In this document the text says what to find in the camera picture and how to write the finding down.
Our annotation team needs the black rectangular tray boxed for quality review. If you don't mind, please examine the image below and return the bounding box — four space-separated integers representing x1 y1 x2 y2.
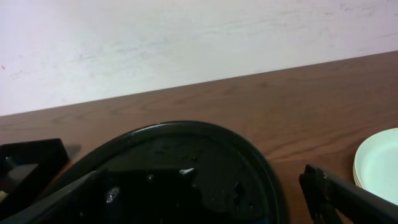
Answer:
1 139 69 220

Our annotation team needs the yellow plate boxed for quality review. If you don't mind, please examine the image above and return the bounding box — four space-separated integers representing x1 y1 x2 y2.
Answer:
353 166 363 188

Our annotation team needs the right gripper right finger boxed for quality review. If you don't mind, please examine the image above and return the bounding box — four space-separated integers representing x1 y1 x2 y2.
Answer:
299 164 397 224

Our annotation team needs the light blue plate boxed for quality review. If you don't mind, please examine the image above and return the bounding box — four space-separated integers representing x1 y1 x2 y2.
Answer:
353 128 398 205

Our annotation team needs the round black tray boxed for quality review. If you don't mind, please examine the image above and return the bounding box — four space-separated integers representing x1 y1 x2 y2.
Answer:
47 121 289 223

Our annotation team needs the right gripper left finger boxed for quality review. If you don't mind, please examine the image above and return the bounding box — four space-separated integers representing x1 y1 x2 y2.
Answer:
1 171 104 224

